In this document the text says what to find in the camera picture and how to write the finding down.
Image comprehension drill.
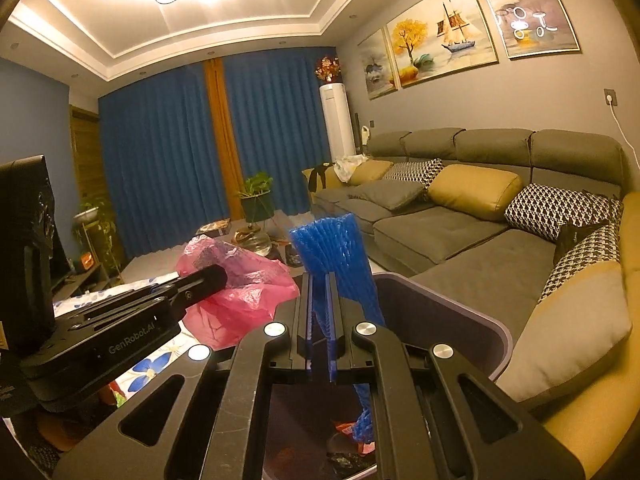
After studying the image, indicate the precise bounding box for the grey plastic bin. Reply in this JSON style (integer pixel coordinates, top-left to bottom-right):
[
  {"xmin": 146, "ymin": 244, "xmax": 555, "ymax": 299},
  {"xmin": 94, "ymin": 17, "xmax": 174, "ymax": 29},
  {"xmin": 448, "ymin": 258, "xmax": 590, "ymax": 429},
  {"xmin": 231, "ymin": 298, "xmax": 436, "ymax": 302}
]
[{"xmin": 260, "ymin": 272, "xmax": 514, "ymax": 480}]

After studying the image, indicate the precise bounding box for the glass fish bowl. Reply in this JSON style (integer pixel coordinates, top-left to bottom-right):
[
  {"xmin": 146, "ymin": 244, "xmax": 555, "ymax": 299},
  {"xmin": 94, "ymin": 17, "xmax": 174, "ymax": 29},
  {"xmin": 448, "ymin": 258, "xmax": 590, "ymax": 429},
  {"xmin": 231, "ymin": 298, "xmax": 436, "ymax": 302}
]
[{"xmin": 245, "ymin": 227, "xmax": 273, "ymax": 256}]

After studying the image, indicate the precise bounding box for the tree and ship painting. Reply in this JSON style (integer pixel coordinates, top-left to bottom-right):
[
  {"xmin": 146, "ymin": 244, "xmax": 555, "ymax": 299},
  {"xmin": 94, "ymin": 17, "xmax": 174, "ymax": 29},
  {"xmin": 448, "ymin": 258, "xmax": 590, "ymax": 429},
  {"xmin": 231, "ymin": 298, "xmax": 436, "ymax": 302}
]
[{"xmin": 385, "ymin": 0, "xmax": 499, "ymax": 88}]

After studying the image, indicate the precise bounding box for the large patterned cushion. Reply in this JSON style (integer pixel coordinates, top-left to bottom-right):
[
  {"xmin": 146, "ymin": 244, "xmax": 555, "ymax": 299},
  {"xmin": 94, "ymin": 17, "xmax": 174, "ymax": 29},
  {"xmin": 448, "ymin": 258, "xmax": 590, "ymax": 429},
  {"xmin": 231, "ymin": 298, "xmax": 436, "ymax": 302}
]
[{"xmin": 505, "ymin": 183, "xmax": 623, "ymax": 243}]

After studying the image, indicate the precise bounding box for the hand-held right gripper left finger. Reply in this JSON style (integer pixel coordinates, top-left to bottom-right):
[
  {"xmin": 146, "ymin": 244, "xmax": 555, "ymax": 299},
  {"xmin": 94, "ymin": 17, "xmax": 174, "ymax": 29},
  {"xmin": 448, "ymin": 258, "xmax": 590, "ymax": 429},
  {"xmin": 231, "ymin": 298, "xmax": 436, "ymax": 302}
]
[{"xmin": 52, "ymin": 273, "xmax": 315, "ymax": 480}]

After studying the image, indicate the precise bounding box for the dark low cabinet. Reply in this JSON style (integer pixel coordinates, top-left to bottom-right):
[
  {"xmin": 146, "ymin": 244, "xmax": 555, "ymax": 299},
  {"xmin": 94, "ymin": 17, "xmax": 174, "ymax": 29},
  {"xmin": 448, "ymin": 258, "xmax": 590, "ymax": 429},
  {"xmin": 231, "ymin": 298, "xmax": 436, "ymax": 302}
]
[{"xmin": 50, "ymin": 260, "xmax": 123, "ymax": 306}]

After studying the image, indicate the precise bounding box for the small framed painting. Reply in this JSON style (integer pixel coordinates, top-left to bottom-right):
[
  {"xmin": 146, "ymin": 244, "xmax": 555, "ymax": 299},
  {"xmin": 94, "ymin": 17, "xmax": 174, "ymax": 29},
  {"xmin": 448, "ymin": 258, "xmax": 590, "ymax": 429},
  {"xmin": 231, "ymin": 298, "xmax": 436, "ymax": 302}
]
[{"xmin": 358, "ymin": 27, "xmax": 399, "ymax": 100}]

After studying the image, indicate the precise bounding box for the grey and yellow seat cushion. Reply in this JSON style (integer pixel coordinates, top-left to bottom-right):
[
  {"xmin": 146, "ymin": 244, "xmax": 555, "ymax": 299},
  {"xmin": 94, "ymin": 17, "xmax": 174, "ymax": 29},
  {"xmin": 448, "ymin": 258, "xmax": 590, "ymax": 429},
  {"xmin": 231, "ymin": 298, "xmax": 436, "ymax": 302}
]
[{"xmin": 495, "ymin": 260, "xmax": 633, "ymax": 403}]

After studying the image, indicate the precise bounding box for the framed painting with gold frame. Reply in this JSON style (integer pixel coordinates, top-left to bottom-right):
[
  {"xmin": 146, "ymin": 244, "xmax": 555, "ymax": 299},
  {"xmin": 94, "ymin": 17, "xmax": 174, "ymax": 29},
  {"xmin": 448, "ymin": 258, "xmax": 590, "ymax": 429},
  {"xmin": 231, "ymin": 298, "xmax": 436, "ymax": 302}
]
[{"xmin": 474, "ymin": 0, "xmax": 581, "ymax": 58}]

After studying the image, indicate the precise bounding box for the orange curtain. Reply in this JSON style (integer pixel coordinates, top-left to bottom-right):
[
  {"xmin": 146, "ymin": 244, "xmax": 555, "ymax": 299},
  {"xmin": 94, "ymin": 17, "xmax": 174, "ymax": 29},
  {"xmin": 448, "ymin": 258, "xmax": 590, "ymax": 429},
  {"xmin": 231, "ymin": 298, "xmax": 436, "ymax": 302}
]
[{"xmin": 204, "ymin": 57, "xmax": 246, "ymax": 223}]

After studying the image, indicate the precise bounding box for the small patterned cushion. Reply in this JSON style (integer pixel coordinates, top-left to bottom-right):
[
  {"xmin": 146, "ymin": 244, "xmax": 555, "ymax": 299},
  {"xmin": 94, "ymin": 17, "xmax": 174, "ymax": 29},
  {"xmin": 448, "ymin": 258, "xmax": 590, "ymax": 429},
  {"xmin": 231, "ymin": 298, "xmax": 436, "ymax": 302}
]
[{"xmin": 385, "ymin": 158, "xmax": 445, "ymax": 188}]

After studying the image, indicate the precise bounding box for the wide blue curtain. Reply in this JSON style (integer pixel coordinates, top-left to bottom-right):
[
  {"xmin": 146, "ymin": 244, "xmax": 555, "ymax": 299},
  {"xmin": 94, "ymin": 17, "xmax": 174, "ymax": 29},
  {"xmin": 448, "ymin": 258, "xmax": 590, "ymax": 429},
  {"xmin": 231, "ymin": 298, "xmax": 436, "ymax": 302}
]
[{"xmin": 97, "ymin": 62, "xmax": 221, "ymax": 261}]

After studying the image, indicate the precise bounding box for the blue curtain beside air conditioner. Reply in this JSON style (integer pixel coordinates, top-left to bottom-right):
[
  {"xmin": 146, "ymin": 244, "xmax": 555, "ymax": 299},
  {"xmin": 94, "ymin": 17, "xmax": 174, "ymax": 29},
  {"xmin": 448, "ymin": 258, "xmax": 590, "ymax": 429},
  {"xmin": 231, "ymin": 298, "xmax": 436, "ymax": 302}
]
[{"xmin": 222, "ymin": 45, "xmax": 341, "ymax": 216}]

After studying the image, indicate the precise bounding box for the white cloth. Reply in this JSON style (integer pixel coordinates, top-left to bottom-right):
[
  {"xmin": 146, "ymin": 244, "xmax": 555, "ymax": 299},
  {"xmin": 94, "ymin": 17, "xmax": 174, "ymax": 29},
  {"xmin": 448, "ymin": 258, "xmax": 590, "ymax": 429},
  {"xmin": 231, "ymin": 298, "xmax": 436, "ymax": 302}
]
[{"xmin": 334, "ymin": 155, "xmax": 370, "ymax": 182}]

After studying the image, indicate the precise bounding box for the white standing air conditioner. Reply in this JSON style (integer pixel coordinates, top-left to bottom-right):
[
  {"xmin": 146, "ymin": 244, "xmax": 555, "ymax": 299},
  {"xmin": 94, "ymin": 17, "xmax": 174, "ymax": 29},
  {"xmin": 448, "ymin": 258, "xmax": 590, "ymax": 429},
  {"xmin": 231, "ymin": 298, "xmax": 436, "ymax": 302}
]
[{"xmin": 319, "ymin": 83, "xmax": 357, "ymax": 161}]

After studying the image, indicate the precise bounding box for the black garment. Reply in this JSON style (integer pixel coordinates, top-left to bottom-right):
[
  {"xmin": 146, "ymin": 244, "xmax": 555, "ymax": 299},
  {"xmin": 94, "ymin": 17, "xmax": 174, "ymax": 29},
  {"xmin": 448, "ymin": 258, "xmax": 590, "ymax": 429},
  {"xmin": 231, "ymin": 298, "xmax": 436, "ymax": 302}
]
[{"xmin": 307, "ymin": 162, "xmax": 335, "ymax": 192}]

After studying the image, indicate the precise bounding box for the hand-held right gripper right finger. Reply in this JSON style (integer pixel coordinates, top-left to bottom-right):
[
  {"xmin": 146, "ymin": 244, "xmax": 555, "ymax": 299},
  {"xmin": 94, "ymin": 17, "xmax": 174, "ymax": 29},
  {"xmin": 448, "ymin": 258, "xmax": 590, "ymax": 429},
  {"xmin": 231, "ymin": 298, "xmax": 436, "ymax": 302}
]
[{"xmin": 325, "ymin": 273, "xmax": 586, "ymax": 480}]

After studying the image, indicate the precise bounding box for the patterned cushion with yellow edge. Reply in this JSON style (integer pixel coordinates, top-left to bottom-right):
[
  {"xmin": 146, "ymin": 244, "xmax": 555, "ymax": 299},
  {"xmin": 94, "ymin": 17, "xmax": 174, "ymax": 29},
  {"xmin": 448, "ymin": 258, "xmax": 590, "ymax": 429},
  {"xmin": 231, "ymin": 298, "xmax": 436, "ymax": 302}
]
[{"xmin": 537, "ymin": 224, "xmax": 623, "ymax": 306}]

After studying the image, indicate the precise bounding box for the blue floral blanket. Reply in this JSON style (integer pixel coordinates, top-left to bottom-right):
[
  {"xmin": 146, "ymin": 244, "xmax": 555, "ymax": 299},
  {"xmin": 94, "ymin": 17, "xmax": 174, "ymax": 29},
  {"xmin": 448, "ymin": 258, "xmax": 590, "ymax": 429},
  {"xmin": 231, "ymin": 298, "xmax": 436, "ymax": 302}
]
[{"xmin": 54, "ymin": 280, "xmax": 241, "ymax": 411}]

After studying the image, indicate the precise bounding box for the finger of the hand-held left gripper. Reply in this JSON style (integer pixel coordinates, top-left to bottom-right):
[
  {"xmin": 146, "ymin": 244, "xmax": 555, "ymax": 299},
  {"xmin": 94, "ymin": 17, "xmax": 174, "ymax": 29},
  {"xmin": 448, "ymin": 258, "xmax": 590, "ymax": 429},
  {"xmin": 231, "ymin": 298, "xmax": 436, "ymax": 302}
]
[{"xmin": 150, "ymin": 263, "xmax": 229, "ymax": 320}]

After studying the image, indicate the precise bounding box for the white power cable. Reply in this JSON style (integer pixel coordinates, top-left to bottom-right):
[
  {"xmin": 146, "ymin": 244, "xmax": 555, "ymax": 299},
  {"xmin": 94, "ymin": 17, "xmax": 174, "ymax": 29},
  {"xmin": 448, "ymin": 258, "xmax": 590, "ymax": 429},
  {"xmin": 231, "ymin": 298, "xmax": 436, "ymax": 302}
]
[{"xmin": 611, "ymin": 105, "xmax": 640, "ymax": 171}]

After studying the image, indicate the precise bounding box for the small yellow cushion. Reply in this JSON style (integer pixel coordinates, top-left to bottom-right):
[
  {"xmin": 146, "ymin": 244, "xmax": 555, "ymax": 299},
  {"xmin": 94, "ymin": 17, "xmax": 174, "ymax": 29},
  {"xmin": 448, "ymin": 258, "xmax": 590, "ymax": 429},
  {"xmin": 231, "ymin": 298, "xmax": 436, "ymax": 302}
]
[{"xmin": 348, "ymin": 160, "xmax": 394, "ymax": 187}]

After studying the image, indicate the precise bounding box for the dark coffee table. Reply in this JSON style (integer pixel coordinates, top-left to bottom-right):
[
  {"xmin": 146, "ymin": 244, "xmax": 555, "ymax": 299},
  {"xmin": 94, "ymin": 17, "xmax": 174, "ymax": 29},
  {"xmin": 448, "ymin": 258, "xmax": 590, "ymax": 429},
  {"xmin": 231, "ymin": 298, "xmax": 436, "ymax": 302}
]
[{"xmin": 192, "ymin": 217, "xmax": 303, "ymax": 268}]

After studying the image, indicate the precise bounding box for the black crumpled wrapper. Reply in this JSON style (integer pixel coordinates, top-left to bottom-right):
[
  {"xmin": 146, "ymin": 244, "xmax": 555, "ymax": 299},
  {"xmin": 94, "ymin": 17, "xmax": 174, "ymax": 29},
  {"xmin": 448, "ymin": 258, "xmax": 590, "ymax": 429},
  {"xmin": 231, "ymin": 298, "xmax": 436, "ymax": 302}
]
[{"xmin": 325, "ymin": 452, "xmax": 377, "ymax": 477}]

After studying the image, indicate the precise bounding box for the blue foam net sleeve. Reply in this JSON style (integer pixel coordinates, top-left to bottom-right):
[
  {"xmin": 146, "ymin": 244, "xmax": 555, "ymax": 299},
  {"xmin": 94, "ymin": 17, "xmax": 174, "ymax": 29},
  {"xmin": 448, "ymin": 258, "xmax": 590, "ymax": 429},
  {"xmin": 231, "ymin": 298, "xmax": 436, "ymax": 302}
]
[{"xmin": 289, "ymin": 212, "xmax": 387, "ymax": 453}]

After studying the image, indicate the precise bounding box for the potted plant on stand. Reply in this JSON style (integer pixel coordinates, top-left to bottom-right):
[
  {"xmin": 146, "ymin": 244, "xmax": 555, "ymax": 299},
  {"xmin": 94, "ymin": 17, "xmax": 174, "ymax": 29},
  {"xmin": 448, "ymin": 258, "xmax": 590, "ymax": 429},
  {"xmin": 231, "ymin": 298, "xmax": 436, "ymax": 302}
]
[{"xmin": 74, "ymin": 199, "xmax": 117, "ymax": 271}]

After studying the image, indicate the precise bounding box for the artificial flower bouquet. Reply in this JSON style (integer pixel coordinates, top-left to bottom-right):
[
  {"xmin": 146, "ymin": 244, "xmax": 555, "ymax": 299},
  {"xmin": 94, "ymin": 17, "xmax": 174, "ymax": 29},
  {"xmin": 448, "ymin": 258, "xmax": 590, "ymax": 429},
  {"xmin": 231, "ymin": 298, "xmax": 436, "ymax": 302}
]
[{"xmin": 314, "ymin": 56, "xmax": 342, "ymax": 83}]

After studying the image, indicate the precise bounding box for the black cloth bundle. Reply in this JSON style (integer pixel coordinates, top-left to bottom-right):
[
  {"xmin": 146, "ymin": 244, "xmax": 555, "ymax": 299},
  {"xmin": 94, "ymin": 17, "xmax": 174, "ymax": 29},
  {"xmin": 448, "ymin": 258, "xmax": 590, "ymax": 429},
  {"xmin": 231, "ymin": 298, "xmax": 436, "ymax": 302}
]
[{"xmin": 552, "ymin": 221, "xmax": 608, "ymax": 266}]

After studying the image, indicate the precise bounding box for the potted plant in green pot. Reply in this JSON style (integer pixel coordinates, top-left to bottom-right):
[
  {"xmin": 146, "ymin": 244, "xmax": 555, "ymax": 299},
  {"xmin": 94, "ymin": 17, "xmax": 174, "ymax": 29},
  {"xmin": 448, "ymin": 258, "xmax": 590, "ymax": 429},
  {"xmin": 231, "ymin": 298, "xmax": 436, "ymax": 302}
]
[{"xmin": 237, "ymin": 172, "xmax": 276, "ymax": 223}]

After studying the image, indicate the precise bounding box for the pink plastic bag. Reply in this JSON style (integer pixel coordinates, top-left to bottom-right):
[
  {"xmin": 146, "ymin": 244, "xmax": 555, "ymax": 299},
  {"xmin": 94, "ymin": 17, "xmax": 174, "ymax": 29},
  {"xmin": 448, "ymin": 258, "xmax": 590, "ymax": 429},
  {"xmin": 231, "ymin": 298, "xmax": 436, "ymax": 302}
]
[{"xmin": 176, "ymin": 235, "xmax": 300, "ymax": 350}]

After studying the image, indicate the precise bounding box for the large yellow cushion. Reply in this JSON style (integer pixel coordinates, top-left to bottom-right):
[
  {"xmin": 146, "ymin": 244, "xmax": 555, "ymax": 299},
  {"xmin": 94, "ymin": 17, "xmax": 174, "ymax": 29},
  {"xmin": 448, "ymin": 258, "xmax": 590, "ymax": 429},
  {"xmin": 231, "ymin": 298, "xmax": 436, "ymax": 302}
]
[{"xmin": 427, "ymin": 164, "xmax": 523, "ymax": 222}]

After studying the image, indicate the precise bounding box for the grey sectional sofa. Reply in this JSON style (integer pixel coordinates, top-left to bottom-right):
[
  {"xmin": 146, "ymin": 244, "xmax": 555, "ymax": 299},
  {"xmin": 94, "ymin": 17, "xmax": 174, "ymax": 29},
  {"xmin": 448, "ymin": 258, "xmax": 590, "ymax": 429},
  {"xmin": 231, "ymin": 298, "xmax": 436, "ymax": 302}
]
[{"xmin": 302, "ymin": 127, "xmax": 640, "ymax": 480}]

